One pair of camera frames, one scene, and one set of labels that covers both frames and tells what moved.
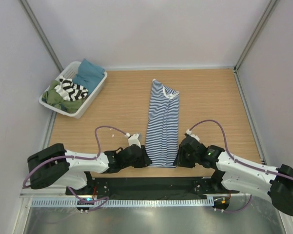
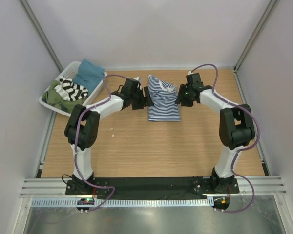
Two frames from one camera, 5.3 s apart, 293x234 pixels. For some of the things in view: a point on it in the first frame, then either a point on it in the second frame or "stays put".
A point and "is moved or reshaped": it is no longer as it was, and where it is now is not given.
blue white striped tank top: [162, 130] is moved or reshaped
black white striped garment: [70, 91] stays put
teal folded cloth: [89, 74] stays put
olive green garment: [53, 98] stays put
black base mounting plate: [152, 187] stays put
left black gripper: [145, 160] -> [146, 101]
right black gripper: [180, 160] -> [180, 98]
